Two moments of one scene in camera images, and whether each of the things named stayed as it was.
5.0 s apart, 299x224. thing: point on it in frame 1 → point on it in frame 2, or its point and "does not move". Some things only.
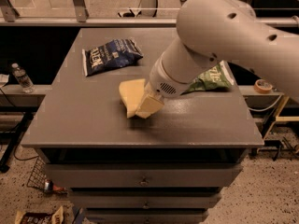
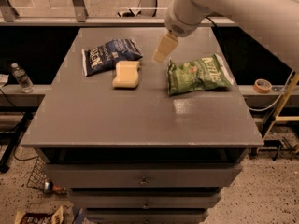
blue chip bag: [109, 55] does not move
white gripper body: [163, 82] → [177, 23]
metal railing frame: [78, 17] does not move
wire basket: [38, 175] does not move
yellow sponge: [131, 92] → [126, 74]
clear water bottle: [22, 78] does not move
